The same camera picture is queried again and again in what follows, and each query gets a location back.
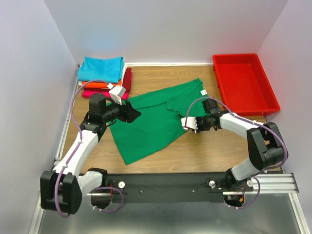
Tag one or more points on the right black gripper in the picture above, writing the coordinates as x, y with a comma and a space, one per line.
199, 128

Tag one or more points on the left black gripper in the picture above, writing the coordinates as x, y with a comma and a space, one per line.
128, 113

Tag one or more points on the green t shirt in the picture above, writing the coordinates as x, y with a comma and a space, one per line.
160, 121

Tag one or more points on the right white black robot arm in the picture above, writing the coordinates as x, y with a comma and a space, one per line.
266, 148

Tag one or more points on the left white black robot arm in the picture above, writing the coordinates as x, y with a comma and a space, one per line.
62, 189

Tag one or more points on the folded dark red t shirt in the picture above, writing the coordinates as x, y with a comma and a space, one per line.
126, 82

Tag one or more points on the folded cyan t shirt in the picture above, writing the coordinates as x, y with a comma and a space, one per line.
108, 70

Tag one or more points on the folded orange t shirt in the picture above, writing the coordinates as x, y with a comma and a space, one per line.
100, 85

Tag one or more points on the folded pink t shirt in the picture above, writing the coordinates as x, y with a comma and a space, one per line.
86, 93

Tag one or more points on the red plastic bin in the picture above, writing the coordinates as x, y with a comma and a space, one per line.
243, 85

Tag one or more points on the folded white t shirt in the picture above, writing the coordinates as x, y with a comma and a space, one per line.
123, 72

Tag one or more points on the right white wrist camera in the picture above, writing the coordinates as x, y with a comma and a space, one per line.
189, 123

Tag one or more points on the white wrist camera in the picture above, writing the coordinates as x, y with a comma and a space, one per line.
189, 123
116, 93

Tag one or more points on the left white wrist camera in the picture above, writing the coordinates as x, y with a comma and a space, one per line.
116, 93

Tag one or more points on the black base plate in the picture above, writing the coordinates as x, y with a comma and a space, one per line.
169, 188

